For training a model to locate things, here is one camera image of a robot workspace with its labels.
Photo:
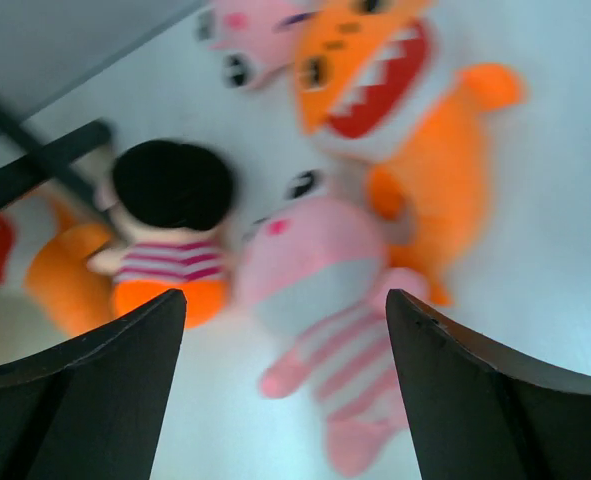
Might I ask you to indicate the beige three-tier shelf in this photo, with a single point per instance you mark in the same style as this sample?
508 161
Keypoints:
43 162

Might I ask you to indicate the pink frog plush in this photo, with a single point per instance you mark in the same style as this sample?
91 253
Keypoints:
316 273
256 38

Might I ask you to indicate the boy doll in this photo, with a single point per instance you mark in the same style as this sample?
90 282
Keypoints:
169 200

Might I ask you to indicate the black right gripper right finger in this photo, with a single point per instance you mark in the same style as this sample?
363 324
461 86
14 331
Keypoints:
478 409

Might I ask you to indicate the orange shark plush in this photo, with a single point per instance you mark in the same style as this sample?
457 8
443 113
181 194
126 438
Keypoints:
44 249
381 82

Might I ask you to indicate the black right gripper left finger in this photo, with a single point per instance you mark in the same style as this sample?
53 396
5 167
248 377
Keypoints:
92 407

